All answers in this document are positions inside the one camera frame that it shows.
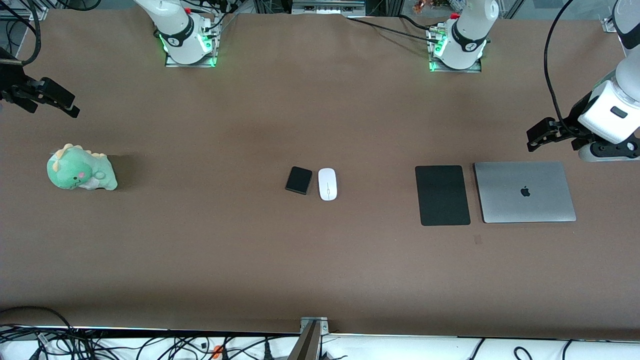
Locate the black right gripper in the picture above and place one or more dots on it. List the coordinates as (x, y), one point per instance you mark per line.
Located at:
(11, 80)

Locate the green dinosaur plush toy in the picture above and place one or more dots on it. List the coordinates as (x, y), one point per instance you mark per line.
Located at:
(80, 170)

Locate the black phone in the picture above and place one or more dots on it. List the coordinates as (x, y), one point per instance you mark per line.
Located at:
(299, 180)

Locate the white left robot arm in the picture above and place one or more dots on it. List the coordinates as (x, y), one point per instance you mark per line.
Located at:
(467, 30)

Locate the white computer mouse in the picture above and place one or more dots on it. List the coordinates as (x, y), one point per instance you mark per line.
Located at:
(327, 184)

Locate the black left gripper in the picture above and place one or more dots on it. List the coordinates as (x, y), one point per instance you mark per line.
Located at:
(575, 118)

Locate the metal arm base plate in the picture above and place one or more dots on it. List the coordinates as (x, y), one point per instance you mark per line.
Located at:
(172, 63)
(474, 69)

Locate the silver laptop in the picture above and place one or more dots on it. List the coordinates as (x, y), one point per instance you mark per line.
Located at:
(525, 192)

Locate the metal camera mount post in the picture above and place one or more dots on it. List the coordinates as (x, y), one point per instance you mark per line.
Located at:
(311, 340)

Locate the metal corner bracket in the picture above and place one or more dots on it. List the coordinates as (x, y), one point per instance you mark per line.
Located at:
(610, 25)

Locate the grey metal box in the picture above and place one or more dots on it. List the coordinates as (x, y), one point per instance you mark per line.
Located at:
(327, 6)

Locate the aluminium frame rail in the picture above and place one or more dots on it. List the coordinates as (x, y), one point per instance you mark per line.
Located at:
(20, 14)

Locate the black mouse pad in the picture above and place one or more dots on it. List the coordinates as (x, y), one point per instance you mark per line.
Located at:
(442, 195)

